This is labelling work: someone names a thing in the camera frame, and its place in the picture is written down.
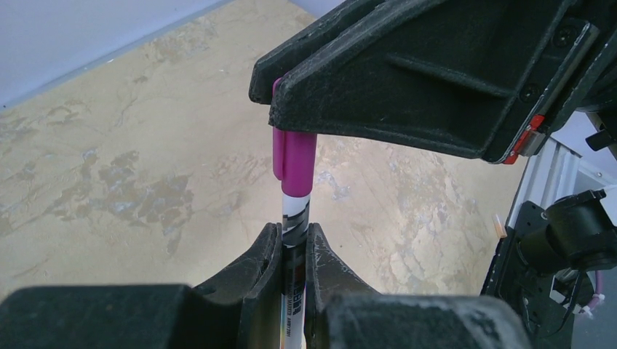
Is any magenta pen cap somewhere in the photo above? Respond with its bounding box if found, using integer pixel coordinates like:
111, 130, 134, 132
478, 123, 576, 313
271, 76, 319, 198

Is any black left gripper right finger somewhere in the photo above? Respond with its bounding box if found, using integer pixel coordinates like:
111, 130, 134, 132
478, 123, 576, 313
305, 223, 530, 348

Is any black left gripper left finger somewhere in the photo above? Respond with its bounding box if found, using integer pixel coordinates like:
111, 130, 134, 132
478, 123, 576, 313
1, 223, 282, 348

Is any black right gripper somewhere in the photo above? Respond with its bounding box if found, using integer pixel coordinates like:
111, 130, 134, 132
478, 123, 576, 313
248, 1, 616, 164

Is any white pen red end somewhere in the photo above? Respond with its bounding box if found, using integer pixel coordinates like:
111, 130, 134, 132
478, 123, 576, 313
280, 194, 310, 349

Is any aluminium frame rail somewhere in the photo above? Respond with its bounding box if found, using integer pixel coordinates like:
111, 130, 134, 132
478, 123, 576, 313
505, 138, 616, 228

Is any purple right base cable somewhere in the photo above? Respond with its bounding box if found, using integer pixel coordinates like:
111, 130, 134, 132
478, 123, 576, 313
580, 269, 606, 320

